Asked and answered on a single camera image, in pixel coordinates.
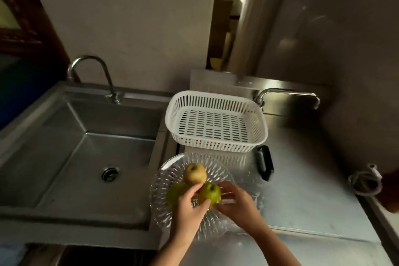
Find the person's right hand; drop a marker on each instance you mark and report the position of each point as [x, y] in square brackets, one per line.
[243, 212]

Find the person's left hand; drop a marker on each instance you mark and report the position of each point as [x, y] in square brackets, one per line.
[187, 216]

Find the person's right thumb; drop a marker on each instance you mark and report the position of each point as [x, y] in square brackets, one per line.
[223, 208]

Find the person's left thumb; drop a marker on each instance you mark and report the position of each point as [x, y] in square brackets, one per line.
[203, 208]

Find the green apple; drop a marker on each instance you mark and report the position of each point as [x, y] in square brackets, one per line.
[209, 193]
[174, 193]

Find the person's left forearm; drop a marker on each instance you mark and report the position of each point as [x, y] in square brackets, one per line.
[173, 253]

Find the person's right forearm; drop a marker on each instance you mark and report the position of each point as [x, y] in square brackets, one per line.
[274, 248]

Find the yellow apple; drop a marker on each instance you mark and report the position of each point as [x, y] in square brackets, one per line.
[195, 174]

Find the clear ribbed glass plate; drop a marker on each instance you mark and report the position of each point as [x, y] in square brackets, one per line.
[162, 209]

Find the white slotted plastic basket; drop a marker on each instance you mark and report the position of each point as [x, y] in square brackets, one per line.
[216, 122]

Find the round sink drain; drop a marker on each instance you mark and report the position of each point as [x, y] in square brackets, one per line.
[110, 174]

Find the low straight steel faucet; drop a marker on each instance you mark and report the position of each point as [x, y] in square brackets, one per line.
[290, 92]

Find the stainless steel sink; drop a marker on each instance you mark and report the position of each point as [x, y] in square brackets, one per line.
[78, 156]

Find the tall curved steel faucet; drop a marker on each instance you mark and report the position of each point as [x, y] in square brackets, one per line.
[104, 71]

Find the brown object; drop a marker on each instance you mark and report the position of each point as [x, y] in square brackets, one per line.
[391, 192]

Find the dark wooden frame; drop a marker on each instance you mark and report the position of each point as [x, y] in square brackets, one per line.
[25, 16]

